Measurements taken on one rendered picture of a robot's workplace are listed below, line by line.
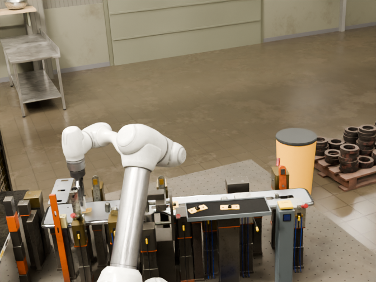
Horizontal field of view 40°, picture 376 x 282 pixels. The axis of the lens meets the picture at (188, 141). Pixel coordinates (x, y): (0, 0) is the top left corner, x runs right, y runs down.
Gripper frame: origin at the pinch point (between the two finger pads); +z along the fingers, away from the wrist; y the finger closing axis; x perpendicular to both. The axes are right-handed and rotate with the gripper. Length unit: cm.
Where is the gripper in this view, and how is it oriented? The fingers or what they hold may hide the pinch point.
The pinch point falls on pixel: (82, 204)
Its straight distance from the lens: 270.9
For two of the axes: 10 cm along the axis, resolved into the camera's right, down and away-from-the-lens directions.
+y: -0.6, -4.0, 9.2
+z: 0.5, 9.2, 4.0
